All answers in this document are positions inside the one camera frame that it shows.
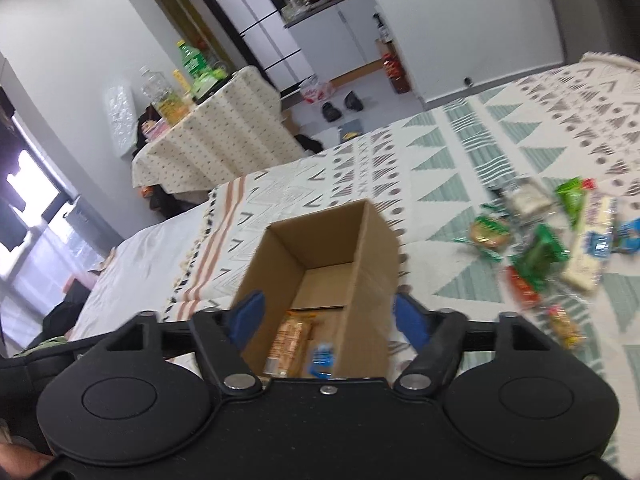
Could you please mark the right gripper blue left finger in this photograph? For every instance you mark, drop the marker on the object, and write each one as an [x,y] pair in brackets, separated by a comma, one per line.
[244,319]

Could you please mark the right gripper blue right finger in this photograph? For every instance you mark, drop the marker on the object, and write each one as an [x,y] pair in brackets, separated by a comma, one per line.
[411,319]

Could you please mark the red candy packet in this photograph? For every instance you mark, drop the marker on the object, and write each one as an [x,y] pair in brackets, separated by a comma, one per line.
[524,294]

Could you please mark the operator hand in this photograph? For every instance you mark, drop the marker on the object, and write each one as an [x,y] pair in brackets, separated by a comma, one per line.
[19,463]

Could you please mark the orange wafer pack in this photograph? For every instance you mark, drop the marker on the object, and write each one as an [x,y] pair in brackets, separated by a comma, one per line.
[288,350]

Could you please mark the brown cardboard box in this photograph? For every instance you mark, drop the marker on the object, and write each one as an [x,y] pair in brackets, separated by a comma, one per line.
[337,269]

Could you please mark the green burger bun pack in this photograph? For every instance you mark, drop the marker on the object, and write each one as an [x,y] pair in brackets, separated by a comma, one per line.
[490,232]

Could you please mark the dark green snack packet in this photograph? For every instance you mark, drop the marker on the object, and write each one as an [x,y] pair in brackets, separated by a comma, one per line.
[543,255]

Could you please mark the small yellow candy pack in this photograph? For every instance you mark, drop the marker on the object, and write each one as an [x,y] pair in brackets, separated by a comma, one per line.
[564,328]

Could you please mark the clear white sandwich pack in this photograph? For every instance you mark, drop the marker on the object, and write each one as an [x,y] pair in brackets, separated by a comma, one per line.
[525,198]

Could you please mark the long white cracker pack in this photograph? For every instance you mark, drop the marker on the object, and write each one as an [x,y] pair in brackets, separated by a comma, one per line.
[592,244]

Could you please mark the dotted tablecloth table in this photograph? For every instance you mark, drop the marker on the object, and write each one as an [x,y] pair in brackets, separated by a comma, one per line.
[237,131]

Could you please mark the left black shoe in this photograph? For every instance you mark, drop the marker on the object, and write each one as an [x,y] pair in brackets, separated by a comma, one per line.
[330,113]

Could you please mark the black shoe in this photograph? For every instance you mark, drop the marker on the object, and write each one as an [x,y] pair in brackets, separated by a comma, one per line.
[352,102]
[330,113]

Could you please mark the yellow juice jar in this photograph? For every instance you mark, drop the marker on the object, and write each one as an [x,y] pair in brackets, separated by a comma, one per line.
[163,96]

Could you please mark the right black shoe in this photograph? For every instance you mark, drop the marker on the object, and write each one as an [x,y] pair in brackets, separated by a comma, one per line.
[352,102]

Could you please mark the small blue snack packet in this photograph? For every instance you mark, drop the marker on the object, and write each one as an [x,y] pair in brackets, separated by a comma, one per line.
[626,238]

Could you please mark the red white plastic bag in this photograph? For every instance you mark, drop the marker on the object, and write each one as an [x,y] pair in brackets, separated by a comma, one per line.
[314,90]

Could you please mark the green soda bottle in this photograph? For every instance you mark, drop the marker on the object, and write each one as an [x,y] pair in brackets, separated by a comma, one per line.
[197,66]

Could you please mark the white kitchen cabinet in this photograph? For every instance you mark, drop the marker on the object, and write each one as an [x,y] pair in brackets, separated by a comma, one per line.
[338,39]

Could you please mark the dark framed sliding door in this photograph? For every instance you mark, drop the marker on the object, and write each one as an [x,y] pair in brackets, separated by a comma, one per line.
[257,29]

